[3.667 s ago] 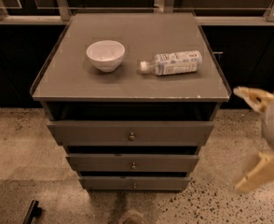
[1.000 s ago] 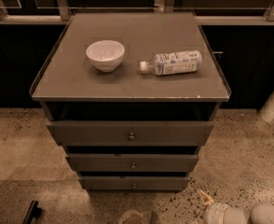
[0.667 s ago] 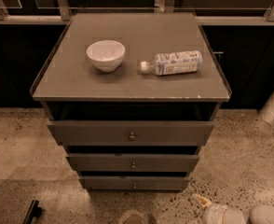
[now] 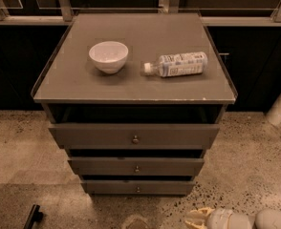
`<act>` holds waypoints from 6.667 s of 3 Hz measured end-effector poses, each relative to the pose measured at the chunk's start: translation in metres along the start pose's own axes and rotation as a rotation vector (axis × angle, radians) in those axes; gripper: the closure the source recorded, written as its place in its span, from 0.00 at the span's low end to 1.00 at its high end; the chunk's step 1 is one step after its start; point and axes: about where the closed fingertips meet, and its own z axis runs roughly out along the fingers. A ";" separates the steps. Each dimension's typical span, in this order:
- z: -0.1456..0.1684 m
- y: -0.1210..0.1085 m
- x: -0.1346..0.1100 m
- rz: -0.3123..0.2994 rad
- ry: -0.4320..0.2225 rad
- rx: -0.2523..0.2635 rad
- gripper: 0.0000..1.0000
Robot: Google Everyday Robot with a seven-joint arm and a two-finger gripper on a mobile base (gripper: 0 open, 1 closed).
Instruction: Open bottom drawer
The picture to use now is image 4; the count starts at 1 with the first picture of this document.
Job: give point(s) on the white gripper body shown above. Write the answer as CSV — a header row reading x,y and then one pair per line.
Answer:
x,y
222,219

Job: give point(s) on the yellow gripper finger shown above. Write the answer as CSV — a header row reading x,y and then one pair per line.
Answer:
x,y
198,218

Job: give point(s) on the grey bottom drawer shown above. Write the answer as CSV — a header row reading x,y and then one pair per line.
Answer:
x,y
138,187

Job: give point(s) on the grey drawer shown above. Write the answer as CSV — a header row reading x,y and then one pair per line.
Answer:
x,y
136,166
134,136
138,187

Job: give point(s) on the grey middle drawer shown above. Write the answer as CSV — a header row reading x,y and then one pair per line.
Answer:
x,y
136,166

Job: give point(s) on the grey drawer cabinet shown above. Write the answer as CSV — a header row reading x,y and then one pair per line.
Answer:
x,y
72,90

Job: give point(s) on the grey top drawer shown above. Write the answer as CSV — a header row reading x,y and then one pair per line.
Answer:
x,y
134,136

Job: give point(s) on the clear plastic water bottle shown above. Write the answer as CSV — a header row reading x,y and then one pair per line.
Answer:
x,y
179,64

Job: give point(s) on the black object on floor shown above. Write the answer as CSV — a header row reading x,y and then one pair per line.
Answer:
x,y
34,216

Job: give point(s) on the white ceramic bowl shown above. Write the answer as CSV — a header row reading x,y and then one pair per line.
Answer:
x,y
109,56

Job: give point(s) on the metal railing frame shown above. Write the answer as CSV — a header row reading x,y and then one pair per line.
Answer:
x,y
212,16

